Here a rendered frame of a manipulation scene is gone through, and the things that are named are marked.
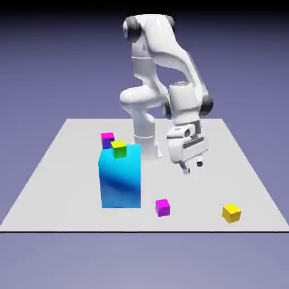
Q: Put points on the small yellow cube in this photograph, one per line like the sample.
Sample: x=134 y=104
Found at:
x=231 y=213

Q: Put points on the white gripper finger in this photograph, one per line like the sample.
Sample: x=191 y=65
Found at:
x=185 y=169
x=199 y=163

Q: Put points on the small lime green cube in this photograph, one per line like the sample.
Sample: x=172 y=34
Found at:
x=119 y=149

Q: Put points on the small magenta cube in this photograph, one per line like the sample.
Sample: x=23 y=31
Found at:
x=162 y=207
x=107 y=139

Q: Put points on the large cyan box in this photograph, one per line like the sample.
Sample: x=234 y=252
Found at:
x=120 y=178

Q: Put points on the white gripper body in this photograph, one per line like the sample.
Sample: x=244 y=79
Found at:
x=176 y=151

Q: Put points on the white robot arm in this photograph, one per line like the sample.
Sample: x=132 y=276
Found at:
x=162 y=45

